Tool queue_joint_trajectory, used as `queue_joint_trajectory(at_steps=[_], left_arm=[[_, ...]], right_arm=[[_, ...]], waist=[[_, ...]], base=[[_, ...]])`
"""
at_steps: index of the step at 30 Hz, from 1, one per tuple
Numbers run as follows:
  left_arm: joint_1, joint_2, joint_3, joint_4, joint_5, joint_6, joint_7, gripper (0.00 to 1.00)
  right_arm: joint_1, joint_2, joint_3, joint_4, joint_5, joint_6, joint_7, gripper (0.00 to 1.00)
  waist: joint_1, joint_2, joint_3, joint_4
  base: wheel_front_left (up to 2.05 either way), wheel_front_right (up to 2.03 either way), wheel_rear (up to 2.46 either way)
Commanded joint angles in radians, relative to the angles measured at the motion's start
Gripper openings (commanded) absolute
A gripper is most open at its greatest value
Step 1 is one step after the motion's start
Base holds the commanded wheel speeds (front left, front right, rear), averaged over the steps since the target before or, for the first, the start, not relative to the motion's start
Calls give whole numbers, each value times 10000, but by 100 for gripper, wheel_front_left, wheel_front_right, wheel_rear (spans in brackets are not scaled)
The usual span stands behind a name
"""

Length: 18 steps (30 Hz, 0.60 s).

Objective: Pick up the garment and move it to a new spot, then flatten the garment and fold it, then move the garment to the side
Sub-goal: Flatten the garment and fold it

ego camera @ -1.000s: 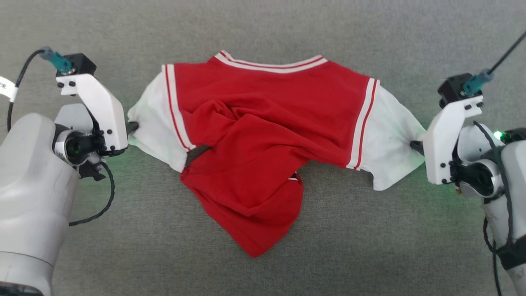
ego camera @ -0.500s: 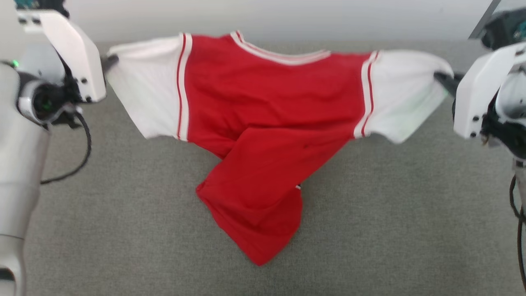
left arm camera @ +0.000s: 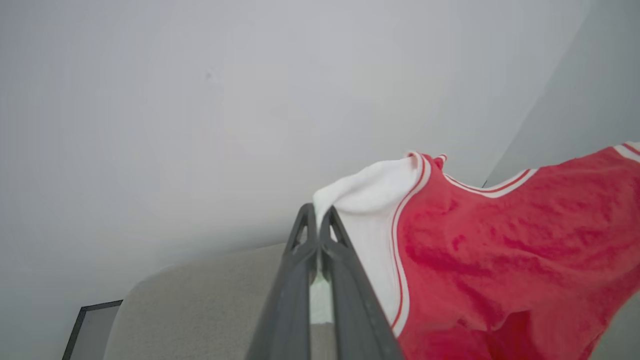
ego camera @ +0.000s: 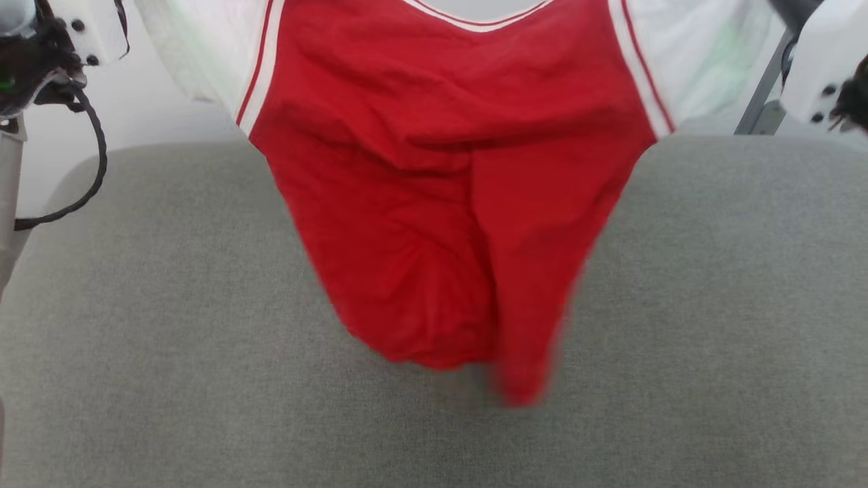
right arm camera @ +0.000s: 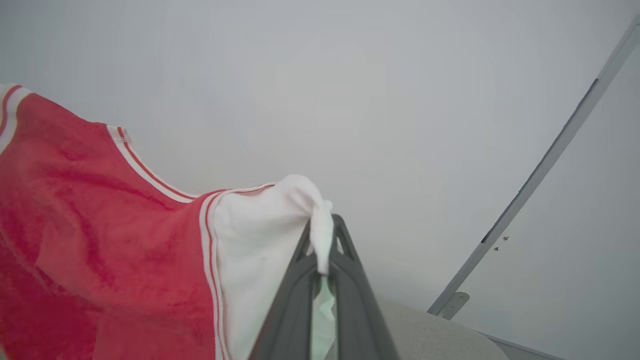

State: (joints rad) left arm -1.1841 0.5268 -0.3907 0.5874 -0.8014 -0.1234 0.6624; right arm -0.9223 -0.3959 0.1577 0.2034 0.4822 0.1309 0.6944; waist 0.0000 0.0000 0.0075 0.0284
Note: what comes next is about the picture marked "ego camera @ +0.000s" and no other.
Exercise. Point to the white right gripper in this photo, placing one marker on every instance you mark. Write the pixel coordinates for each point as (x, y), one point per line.
(827, 47)

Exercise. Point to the red and white jersey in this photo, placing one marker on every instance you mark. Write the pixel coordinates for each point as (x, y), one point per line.
(434, 190)

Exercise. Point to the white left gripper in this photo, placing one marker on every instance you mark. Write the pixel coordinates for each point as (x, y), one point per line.
(41, 61)

